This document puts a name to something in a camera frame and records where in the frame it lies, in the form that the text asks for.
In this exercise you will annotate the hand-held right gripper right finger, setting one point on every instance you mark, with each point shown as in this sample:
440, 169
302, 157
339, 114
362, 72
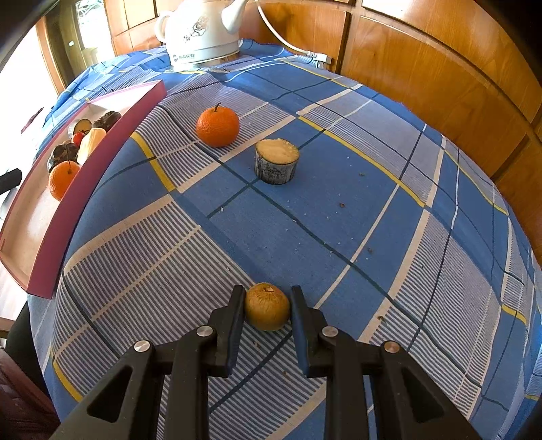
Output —
297, 332

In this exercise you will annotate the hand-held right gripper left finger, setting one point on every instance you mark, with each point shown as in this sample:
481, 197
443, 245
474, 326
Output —
236, 332

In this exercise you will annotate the tan round fruit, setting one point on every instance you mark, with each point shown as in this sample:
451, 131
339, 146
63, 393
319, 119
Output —
266, 306

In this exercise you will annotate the magenta cardboard box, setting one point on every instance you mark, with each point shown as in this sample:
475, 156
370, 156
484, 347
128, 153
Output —
106, 148

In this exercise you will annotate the orange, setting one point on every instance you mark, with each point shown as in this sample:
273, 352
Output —
61, 181
218, 127

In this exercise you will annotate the yellow oblong fruit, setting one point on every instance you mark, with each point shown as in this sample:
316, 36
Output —
92, 142

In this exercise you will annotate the dark brown fruit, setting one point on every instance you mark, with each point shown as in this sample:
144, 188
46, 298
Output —
106, 120
62, 153

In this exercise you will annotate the blue plaid tablecloth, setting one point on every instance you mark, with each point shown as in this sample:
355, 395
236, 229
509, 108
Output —
296, 237

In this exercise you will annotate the cut pale dark-rind fruit piece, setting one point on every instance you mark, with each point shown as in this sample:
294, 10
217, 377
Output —
277, 163

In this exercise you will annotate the dark wooden chair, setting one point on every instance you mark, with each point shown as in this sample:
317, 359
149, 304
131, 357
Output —
21, 402

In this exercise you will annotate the small red fruit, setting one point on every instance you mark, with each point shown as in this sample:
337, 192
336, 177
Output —
78, 138

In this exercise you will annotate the small pale dark-rimmed fruit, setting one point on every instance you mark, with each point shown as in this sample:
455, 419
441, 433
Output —
81, 125

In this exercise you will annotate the white power plug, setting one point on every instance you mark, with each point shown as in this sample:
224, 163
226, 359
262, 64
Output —
322, 59

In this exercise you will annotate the black object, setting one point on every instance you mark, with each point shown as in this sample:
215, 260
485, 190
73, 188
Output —
9, 178

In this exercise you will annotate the white ceramic electric kettle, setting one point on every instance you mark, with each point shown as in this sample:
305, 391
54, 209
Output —
199, 34

